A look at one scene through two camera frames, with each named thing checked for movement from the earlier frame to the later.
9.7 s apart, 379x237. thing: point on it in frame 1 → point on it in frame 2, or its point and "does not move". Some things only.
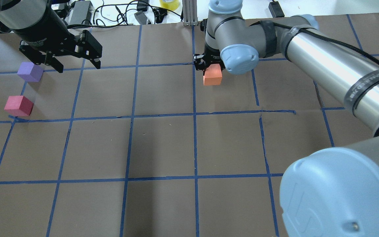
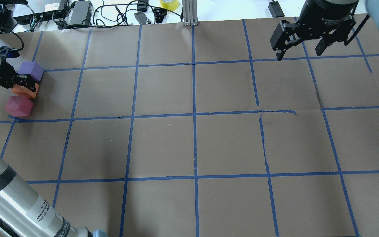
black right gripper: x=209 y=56 → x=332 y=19
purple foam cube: x=28 y=71 does not move
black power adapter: x=82 y=12 does not move
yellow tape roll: x=172 y=5 does not move
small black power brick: x=275 y=9 does not move
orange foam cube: x=213 y=75 → x=20 y=90
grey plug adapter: x=141 y=17 does not move
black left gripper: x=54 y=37 → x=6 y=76
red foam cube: x=18 y=105 does not move
